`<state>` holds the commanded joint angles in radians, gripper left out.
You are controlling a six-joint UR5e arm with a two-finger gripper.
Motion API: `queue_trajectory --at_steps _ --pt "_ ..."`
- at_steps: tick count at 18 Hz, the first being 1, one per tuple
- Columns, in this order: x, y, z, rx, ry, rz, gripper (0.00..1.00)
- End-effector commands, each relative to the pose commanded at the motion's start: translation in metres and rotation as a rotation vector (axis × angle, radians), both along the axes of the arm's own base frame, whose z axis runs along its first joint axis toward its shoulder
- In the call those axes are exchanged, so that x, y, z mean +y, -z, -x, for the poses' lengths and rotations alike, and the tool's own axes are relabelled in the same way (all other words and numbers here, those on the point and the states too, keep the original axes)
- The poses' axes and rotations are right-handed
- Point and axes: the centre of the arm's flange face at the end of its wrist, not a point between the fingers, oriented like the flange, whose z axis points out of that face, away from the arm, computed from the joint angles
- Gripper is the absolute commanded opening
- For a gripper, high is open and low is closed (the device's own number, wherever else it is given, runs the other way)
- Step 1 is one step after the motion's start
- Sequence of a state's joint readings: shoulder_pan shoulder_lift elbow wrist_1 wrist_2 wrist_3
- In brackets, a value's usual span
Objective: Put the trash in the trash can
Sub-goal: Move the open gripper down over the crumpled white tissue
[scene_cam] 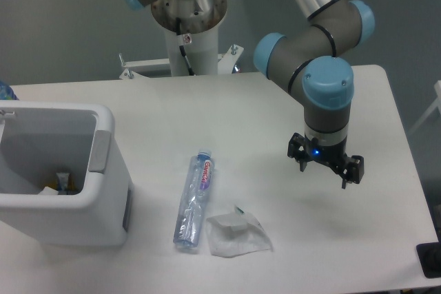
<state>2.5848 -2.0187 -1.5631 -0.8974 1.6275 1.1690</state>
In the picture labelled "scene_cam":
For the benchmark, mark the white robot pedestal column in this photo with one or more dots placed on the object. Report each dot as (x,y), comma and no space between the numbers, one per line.
(191,28)

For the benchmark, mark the crushed clear plastic water bottle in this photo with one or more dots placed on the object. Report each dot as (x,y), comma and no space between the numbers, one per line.
(194,198)

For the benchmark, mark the small tube in trash can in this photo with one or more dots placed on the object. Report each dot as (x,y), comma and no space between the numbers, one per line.
(63,182)

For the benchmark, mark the white frame at right edge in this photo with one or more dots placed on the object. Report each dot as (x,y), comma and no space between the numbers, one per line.
(434,106)

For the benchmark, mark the clear plastic bag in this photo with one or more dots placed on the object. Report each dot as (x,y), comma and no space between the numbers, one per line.
(235,234)

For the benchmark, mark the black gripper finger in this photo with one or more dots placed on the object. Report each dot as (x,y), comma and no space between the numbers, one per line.
(297,149)
(351,169)

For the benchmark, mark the blue patterned object at left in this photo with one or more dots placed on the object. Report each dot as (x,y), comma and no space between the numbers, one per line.
(7,93)

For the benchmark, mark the white plastic trash can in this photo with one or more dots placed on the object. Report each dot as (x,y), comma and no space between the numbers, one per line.
(41,139)

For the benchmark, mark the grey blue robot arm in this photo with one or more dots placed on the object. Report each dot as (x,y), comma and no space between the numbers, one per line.
(308,67)

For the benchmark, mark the white pedestal base frame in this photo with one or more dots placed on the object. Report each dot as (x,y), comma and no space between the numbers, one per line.
(227,64)

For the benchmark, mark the black device at table edge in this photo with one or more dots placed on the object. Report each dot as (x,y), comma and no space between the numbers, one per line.
(429,257)

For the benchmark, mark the white paper in trash can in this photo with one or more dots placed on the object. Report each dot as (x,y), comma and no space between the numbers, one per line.
(48,191)

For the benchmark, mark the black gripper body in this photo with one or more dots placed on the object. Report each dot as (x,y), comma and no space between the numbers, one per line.
(332,156)

